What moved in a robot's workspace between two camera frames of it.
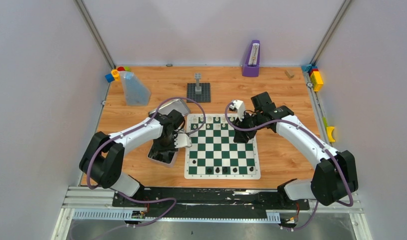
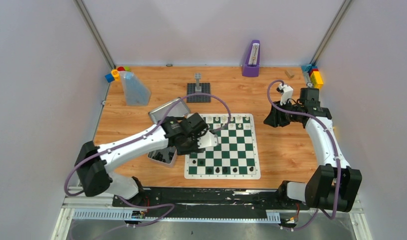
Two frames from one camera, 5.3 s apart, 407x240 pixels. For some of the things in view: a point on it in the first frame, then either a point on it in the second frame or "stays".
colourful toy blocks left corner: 114,75 stays
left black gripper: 162,151 → 193,144
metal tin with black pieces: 166,157 stays
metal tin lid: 178,104 stays
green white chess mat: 213,154 stays
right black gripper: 244,137 → 274,118
